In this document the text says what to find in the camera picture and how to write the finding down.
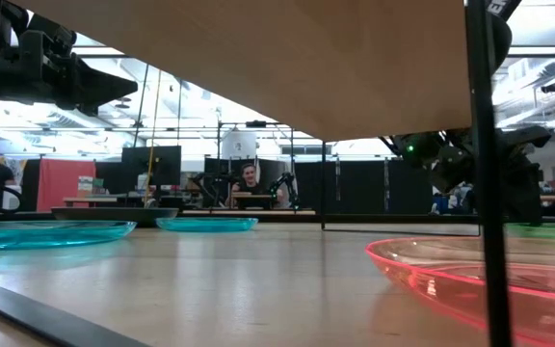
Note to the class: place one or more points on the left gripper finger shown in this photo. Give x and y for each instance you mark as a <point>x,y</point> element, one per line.
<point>94,99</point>
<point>89,75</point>

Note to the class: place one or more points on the black round plate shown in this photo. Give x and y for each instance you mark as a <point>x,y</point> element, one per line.
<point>113,216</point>

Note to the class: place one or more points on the large teal transparent plate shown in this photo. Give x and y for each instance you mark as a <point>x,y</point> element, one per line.
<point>205,225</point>

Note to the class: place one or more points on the black background robot arm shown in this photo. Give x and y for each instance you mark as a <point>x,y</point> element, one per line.
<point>210,185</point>
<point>284,185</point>

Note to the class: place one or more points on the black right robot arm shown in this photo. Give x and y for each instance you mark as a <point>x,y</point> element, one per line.
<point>501,43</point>

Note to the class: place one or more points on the red partition panel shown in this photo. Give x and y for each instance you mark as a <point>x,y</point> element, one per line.
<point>60,180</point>

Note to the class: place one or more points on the black monitor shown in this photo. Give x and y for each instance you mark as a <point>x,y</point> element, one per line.
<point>162,166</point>

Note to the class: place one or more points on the black partition panel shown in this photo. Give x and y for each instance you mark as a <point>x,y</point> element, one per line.
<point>216,166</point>

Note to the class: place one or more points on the small teal transparent plate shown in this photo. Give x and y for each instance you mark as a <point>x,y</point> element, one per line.
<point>41,233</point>

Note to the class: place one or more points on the orange transparent plate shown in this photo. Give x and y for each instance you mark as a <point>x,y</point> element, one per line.
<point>542,308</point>

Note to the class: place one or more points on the white cylindrical tank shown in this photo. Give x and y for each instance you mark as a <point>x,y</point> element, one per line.
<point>239,144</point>

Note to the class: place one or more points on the wide black partition curtain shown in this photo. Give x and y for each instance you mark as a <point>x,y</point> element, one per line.
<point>364,188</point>

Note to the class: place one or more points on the black metal table frame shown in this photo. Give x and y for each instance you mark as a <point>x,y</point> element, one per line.
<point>354,218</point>

